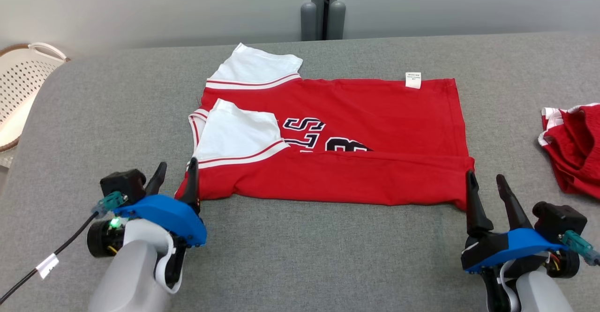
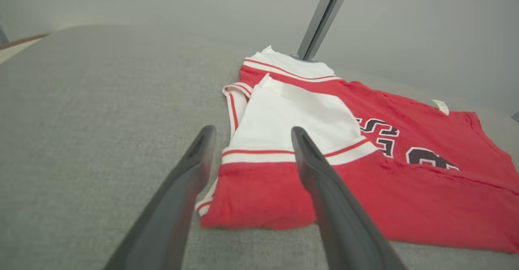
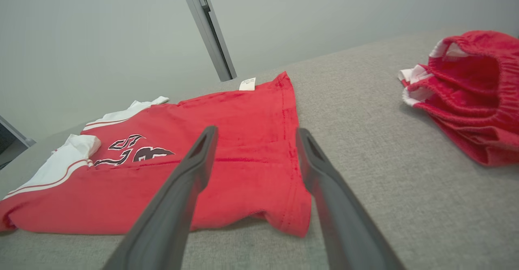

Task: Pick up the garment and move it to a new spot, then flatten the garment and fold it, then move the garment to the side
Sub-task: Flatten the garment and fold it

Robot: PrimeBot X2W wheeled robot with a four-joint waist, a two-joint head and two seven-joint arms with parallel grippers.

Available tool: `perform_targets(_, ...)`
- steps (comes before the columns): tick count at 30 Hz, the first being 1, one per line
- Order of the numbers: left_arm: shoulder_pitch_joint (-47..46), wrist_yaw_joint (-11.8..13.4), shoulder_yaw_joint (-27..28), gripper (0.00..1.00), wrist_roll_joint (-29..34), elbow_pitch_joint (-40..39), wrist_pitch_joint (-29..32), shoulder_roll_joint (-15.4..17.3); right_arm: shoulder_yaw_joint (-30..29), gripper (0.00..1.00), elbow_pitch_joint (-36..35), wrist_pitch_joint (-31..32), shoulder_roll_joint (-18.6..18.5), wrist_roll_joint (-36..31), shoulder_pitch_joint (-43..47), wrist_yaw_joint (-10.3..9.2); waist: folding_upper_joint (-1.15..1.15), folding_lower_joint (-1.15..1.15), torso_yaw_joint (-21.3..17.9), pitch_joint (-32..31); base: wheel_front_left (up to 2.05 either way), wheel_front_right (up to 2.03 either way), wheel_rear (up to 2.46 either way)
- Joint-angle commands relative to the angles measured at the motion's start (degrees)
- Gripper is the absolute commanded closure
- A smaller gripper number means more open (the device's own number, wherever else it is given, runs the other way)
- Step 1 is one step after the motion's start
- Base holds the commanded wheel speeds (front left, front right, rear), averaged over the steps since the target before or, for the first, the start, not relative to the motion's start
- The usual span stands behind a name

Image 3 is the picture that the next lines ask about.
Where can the red white sports jersey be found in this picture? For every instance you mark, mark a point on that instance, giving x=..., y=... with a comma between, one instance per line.
x=243, y=140

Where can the dark grey window frame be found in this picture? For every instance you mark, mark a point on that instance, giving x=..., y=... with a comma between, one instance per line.
x=10, y=142

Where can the red shorts white trim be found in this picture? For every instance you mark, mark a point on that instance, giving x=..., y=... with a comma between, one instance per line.
x=474, y=95

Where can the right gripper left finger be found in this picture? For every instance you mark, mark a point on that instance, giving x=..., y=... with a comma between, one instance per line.
x=170, y=217

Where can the grey door frame post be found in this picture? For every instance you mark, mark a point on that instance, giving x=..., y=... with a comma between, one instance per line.
x=209, y=31

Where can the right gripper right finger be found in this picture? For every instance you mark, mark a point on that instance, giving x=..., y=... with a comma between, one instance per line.
x=344, y=225

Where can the grey fabric sofa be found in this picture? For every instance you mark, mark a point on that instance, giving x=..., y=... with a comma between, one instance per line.
x=405, y=205

